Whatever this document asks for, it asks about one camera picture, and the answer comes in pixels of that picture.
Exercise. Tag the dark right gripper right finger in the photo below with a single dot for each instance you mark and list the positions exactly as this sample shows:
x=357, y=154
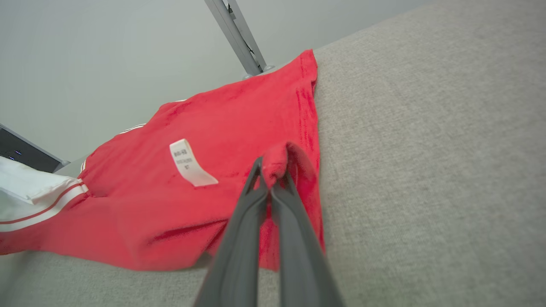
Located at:
x=300, y=256

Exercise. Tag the red Bulls jersey white sleeves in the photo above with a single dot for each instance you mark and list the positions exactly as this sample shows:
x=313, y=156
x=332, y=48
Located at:
x=170, y=221

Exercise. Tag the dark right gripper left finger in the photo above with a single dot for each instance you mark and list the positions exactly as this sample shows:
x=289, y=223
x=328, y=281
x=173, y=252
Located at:
x=239, y=247

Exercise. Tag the grey partition joint post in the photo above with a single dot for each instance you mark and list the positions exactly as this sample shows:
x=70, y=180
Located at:
x=239, y=38

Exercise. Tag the dark cabinet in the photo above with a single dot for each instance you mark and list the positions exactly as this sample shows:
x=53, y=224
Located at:
x=21, y=155

